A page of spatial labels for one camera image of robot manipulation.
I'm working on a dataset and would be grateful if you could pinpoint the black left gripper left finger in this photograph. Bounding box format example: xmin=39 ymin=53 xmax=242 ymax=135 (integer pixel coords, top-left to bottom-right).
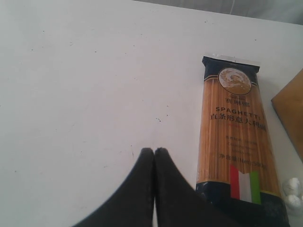
xmin=75 ymin=148 xmax=154 ymax=227

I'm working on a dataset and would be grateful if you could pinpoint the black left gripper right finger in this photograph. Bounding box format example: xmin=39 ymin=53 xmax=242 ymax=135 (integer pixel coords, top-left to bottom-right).
xmin=154 ymin=148 xmax=289 ymax=227

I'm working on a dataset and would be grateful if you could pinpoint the spaghetti packet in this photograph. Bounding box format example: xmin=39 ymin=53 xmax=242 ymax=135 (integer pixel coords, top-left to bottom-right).
xmin=196 ymin=56 xmax=285 ymax=216

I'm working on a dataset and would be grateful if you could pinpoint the brown paper bag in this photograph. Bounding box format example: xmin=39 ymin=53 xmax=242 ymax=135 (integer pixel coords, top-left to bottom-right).
xmin=271 ymin=70 xmax=303 ymax=159

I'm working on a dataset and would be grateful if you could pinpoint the white candy piece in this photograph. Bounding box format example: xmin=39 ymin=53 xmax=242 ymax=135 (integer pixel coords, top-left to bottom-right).
xmin=285 ymin=194 xmax=303 ymax=210
xmin=282 ymin=177 xmax=302 ymax=196

